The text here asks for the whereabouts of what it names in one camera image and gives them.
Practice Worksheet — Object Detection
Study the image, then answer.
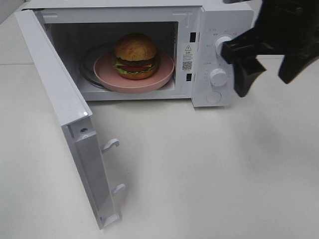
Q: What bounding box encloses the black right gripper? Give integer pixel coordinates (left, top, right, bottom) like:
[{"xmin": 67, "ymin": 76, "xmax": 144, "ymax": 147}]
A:
[{"xmin": 221, "ymin": 0, "xmax": 319, "ymax": 98}]

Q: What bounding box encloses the white timer knob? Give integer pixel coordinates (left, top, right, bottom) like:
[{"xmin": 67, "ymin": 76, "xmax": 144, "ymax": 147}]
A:
[{"xmin": 209, "ymin": 68, "xmax": 228, "ymax": 87}]

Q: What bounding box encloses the burger with lettuce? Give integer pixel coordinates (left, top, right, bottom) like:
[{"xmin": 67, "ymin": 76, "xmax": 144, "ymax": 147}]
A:
[{"xmin": 113, "ymin": 33, "xmax": 159, "ymax": 80}]

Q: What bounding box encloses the pink plate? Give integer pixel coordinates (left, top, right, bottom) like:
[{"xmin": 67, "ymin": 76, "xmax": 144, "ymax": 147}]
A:
[{"xmin": 93, "ymin": 52, "xmax": 174, "ymax": 94}]

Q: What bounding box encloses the white microwave door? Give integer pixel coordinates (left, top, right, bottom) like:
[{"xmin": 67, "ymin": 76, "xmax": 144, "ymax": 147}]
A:
[{"xmin": 15, "ymin": 10, "xmax": 125, "ymax": 229}]

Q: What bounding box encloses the upper white power knob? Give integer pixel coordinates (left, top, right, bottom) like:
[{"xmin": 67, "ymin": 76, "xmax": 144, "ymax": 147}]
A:
[{"xmin": 215, "ymin": 35, "xmax": 232, "ymax": 56}]

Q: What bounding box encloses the white microwave oven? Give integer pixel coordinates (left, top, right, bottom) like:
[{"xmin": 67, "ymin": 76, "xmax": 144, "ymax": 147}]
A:
[{"xmin": 22, "ymin": 0, "xmax": 254, "ymax": 107}]

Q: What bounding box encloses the glass microwave turntable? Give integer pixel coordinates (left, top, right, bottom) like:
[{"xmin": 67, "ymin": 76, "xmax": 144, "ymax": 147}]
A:
[{"xmin": 78, "ymin": 41, "xmax": 115, "ymax": 89}]

